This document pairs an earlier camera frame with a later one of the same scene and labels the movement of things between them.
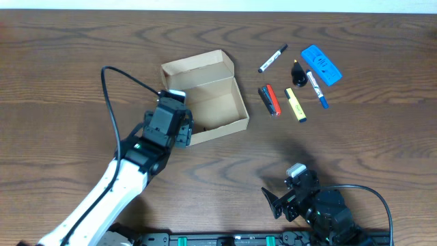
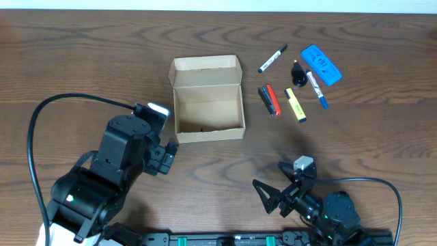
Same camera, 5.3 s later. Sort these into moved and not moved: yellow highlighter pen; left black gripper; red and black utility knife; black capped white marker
Moved: left black gripper
Not moved: red and black utility knife; black capped white marker; yellow highlighter pen
